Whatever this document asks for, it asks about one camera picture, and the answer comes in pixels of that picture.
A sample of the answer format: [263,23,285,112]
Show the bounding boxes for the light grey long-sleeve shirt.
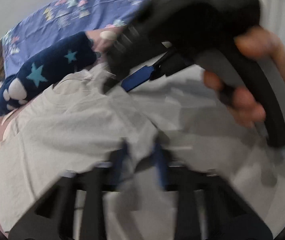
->
[0,64,285,239]

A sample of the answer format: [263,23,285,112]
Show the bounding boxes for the right hand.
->
[203,26,285,129]

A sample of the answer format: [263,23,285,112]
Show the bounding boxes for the blue tree print sheet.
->
[2,0,146,76]

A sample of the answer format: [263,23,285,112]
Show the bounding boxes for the navy star patterned garment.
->
[0,31,101,116]

